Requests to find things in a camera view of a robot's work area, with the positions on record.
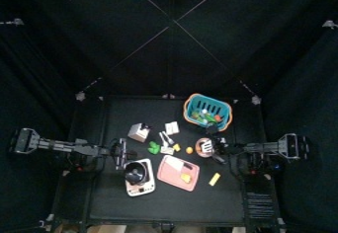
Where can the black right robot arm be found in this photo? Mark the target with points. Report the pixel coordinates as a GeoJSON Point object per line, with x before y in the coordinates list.
{"type": "Point", "coordinates": [276, 147]}

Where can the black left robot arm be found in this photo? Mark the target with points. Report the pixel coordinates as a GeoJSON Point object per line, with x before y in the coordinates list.
{"type": "Point", "coordinates": [52, 143]}

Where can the red toy food piece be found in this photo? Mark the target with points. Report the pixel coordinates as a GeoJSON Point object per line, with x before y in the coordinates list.
{"type": "Point", "coordinates": [218, 117]}

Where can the small white toy food piece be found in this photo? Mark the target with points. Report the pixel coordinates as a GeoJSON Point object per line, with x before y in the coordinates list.
{"type": "Point", "coordinates": [167, 150]}

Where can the small yellow toy food piece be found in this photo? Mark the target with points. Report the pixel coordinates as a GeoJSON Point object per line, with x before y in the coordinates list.
{"type": "Point", "coordinates": [176, 147]}

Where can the white slotted toy spatula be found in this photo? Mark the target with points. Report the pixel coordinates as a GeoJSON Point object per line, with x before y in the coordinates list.
{"type": "Point", "coordinates": [205, 146]}

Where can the pink toy frying pan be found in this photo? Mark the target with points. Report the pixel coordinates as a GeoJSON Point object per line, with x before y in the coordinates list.
{"type": "Point", "coordinates": [200, 151]}

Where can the small black toy object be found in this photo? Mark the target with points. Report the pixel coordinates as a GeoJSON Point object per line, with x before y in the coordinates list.
{"type": "Point", "coordinates": [212, 130]}

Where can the green toy leaf vegetable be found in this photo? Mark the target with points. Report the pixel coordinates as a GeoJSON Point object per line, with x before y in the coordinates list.
{"type": "Point", "coordinates": [153, 147]}

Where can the white toy toaster box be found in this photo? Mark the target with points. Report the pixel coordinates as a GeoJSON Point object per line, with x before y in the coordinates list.
{"type": "Point", "coordinates": [139, 132]}

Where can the black toy pot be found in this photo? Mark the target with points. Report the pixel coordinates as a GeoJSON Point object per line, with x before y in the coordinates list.
{"type": "Point", "coordinates": [135, 174]}

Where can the small orange toy ball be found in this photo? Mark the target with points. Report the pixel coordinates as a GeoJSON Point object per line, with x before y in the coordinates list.
{"type": "Point", "coordinates": [188, 150]}

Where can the white kitchen scale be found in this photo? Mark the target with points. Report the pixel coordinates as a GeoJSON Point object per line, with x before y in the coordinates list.
{"type": "Point", "coordinates": [139, 177]}

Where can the white toy fork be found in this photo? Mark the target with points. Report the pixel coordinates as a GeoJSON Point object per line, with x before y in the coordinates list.
{"type": "Point", "coordinates": [164, 137]}

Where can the yellow toy block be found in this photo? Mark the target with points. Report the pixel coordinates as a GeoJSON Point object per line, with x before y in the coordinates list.
{"type": "Point", "coordinates": [214, 179]}

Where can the teal basket with orange rim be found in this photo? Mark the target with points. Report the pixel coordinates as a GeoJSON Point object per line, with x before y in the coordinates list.
{"type": "Point", "coordinates": [207, 112]}

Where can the white toy ball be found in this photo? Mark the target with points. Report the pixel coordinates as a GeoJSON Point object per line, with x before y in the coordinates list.
{"type": "Point", "coordinates": [203, 112]}

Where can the yellow toy food slice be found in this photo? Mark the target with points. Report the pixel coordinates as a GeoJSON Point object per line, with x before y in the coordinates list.
{"type": "Point", "coordinates": [185, 177]}

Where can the pink cutting board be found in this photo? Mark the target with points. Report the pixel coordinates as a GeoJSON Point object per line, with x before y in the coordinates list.
{"type": "Point", "coordinates": [177, 172]}

